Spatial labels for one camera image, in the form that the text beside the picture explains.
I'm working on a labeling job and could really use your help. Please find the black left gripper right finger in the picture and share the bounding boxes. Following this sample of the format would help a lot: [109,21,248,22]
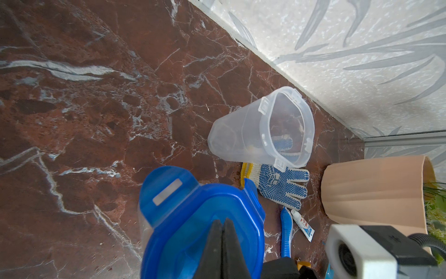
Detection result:
[222,218,251,279]

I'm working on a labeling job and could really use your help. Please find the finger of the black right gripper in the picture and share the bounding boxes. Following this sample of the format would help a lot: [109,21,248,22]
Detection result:
[260,257,317,279]

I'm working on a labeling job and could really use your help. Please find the clear container blue lid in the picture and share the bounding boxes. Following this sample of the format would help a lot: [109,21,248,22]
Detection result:
[138,166,266,279]
[207,87,315,172]

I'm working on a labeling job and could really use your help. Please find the small white toothpaste tube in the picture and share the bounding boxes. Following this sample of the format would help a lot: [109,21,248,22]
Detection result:
[291,209,314,242]

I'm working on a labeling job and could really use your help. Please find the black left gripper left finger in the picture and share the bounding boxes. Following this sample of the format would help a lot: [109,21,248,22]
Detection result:
[193,220,223,279]

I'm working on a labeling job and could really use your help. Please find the blue dotted work glove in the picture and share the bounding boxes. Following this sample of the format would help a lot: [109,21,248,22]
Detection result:
[240,163,310,211]

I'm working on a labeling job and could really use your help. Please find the white shampoo bottle yellow cap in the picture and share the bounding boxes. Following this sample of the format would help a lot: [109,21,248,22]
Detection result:
[296,261,311,270]

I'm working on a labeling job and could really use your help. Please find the horizontal aluminium frame bar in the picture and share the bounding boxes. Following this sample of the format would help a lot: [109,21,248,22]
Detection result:
[364,130,446,148]

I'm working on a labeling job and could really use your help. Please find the beige ribbed flower pot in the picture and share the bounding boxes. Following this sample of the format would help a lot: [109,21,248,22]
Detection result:
[321,155,436,236]

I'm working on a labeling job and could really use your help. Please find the green white artificial flowers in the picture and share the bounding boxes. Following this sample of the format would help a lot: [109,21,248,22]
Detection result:
[423,182,446,244]

